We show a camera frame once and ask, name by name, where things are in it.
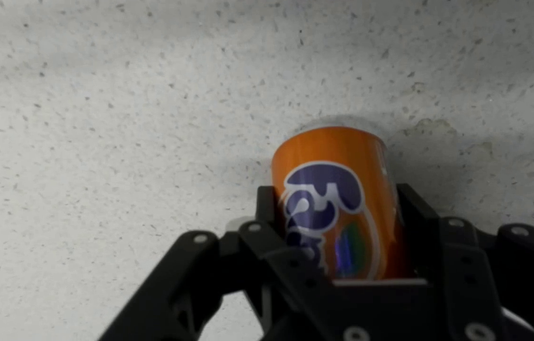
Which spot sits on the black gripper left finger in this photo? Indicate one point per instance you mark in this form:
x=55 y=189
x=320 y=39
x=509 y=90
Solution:
x=267 y=259

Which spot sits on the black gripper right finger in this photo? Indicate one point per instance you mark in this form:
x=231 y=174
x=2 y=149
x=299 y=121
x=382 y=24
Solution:
x=468 y=272

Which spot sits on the orange soda can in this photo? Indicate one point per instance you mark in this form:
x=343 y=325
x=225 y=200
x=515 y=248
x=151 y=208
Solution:
x=335 y=183

